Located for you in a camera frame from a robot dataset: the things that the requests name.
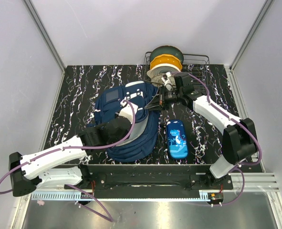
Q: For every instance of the navy blue student backpack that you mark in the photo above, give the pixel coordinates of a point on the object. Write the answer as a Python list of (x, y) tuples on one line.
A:
[(143, 138)]

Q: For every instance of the black wire dish rack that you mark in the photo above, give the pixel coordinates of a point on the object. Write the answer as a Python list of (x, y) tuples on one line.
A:
[(195, 64)]

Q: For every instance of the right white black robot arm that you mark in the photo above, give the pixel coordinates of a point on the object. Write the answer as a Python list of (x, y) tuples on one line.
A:
[(239, 140)]

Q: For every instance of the blue dinosaur pencil case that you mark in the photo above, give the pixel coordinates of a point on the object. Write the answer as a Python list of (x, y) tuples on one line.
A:
[(176, 139)]

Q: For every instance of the dark green plate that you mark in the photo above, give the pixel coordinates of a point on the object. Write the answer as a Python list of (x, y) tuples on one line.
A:
[(167, 49)]

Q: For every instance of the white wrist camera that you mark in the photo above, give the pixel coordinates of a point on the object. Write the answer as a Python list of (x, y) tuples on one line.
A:
[(126, 110), (167, 82)]

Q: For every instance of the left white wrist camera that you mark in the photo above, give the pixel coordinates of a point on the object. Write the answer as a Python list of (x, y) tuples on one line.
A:
[(126, 110)]

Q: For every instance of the patterned beige plate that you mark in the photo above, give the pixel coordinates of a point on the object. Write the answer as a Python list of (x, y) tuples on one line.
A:
[(157, 79)]

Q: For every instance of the orange yellow plate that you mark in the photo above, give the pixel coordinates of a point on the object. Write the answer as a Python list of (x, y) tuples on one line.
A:
[(168, 59)]

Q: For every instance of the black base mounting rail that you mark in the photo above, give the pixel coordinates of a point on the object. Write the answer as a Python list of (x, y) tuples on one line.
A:
[(145, 182)]

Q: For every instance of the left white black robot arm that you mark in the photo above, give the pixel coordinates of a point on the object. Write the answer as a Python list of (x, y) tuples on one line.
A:
[(30, 172)]

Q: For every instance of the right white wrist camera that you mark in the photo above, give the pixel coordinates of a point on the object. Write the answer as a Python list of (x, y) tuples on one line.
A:
[(167, 82)]

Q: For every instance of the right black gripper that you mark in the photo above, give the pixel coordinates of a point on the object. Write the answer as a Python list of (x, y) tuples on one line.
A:
[(159, 102)]

